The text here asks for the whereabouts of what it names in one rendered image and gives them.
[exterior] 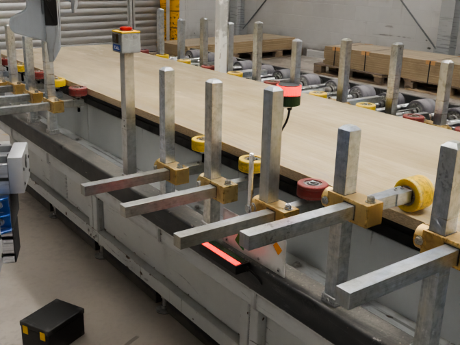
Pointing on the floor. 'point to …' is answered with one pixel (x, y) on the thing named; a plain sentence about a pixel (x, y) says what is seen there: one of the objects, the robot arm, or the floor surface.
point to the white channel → (221, 35)
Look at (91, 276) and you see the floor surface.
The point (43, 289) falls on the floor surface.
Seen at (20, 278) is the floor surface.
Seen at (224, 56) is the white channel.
